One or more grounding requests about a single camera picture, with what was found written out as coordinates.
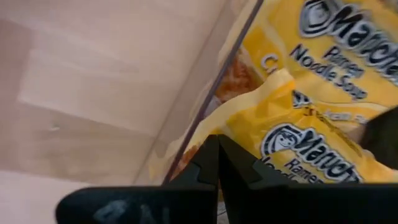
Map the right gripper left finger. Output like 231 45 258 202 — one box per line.
55 134 220 224

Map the yellow creamy chicken ramen pack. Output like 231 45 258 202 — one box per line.
217 0 398 108
148 68 398 185

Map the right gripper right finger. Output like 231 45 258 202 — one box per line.
218 134 398 224

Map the clear plastic bin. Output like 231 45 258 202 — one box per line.
132 0 398 224

